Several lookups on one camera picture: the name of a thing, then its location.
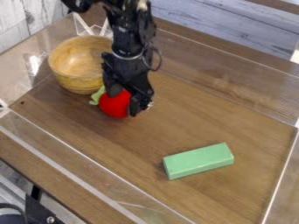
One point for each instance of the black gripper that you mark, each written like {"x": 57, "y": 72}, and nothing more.
{"x": 129, "y": 74}

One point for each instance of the red plush strawberry toy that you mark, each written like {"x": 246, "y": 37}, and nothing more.
{"x": 114, "y": 106}

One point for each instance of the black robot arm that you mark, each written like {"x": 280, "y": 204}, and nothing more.
{"x": 133, "y": 25}

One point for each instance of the wooden bowl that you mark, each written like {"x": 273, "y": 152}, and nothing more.
{"x": 75, "y": 62}

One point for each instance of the green rectangular block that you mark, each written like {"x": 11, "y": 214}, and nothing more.
{"x": 199, "y": 160}

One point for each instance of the clear acrylic tray wall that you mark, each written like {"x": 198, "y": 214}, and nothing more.
{"x": 219, "y": 94}

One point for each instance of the black metal clamp bracket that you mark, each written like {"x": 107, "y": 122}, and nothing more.
{"x": 22, "y": 208}

